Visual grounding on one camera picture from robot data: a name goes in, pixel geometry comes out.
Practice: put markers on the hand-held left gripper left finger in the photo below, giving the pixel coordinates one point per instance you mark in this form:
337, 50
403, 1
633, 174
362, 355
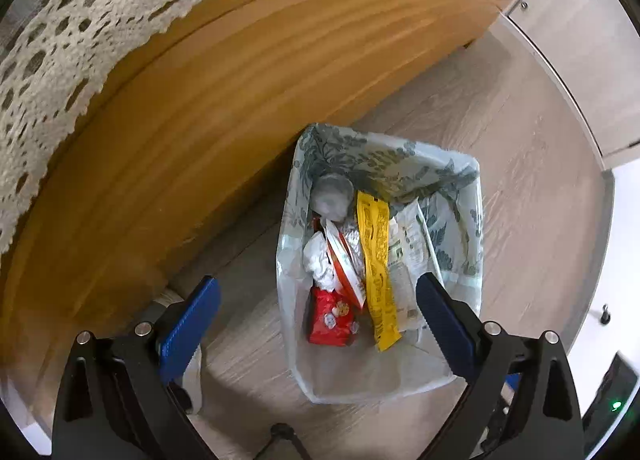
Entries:
192, 325

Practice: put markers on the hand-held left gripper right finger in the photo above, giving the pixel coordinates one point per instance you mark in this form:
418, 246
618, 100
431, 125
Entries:
445, 320

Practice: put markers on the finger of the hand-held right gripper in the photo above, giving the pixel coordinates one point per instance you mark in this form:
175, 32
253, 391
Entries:
512, 385

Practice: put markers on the white printed pouch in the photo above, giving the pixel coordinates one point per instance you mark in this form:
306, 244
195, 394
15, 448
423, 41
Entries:
405, 260

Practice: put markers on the yellow snack wrapper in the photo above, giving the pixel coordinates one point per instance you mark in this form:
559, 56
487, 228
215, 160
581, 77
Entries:
377, 260

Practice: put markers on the bin with floral bag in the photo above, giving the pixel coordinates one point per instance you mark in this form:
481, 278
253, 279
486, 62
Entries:
360, 380

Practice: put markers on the red and white snack wrapper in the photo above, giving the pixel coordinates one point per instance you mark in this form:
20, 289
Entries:
345, 265

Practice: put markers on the red snack packet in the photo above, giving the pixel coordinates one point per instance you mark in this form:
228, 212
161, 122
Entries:
325, 327

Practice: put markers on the white tissue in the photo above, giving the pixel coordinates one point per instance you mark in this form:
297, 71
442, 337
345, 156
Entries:
317, 257

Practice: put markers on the grey plastic wrap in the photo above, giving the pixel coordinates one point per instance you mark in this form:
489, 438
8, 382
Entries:
330, 197

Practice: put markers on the small dark floor stopper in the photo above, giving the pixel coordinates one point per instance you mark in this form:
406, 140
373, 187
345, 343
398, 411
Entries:
605, 314

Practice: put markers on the black stool leg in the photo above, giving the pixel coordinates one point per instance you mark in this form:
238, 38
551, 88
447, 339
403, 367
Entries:
282, 432

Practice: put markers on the beige room door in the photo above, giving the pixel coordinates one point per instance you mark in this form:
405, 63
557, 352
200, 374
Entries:
575, 65

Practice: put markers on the brown checkered lace-edged blanket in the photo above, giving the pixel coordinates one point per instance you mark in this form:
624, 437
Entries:
75, 40

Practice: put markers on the wooden bed frame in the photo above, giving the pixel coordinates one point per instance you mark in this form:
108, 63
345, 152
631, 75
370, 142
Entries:
200, 140

